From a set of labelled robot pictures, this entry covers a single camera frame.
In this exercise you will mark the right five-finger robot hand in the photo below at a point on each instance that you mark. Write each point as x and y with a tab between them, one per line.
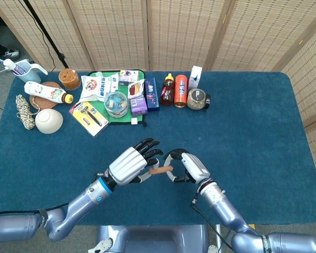
196	167

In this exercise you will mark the left five-finger robot hand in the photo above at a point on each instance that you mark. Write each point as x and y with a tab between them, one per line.
127	164

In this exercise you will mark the small sausage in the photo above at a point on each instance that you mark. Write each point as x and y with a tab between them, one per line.
159	170

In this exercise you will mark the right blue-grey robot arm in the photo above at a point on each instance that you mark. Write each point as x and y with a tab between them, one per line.
226	208

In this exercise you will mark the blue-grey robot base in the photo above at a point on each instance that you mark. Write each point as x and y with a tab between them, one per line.
152	239

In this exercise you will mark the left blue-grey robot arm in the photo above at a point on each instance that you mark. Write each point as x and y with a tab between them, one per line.
76	203

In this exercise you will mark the green tray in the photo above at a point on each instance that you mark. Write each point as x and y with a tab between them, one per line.
116	120

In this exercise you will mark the blue felt table cloth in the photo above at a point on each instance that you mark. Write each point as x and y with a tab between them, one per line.
252	158

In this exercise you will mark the razor in yellow blister pack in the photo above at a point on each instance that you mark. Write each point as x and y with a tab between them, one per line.
89	118

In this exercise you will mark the small purple box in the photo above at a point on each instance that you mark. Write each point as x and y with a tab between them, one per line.
138	105

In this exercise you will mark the clear tub of binder clips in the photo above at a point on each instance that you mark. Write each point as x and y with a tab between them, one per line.
116	104

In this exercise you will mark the glass seed jar black lid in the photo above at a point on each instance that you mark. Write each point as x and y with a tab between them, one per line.
196	98

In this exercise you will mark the white table leg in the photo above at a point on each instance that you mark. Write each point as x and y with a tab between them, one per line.
218	237

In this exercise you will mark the dark blue long box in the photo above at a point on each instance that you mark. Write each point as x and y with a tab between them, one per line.
151	95

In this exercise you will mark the orange drink can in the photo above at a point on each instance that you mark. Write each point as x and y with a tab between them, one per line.
180	92

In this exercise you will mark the white snack packet red fruit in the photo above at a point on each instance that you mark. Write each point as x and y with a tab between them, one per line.
135	88

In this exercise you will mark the amber honey squeeze bottle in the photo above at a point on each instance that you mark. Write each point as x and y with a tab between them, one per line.
167	95

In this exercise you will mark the white sugar bag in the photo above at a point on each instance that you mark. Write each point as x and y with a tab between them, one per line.
97	87

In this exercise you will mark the white box with purple print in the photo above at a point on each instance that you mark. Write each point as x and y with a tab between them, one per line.
129	76

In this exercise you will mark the white and blue carton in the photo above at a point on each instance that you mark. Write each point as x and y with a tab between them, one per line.
195	77

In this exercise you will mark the cream upturned bowl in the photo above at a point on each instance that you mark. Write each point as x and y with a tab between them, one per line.
48	121

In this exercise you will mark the clear jar of rubber bands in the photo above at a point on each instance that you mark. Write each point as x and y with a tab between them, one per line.
69	79

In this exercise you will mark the round woven brown coaster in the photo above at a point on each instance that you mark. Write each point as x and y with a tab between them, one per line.
43	104

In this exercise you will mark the white bottle with yellow cap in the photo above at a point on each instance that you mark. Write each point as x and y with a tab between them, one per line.
42	91

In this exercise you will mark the bamboo folding screen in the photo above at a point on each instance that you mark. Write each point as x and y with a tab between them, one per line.
173	31

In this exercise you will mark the white purple toothpaste tube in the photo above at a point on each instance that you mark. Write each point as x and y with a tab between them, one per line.
10	64

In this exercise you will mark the black tripod stand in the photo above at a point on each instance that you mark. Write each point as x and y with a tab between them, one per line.
43	31

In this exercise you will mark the white sneaker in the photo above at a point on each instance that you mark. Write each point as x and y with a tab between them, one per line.
12	54

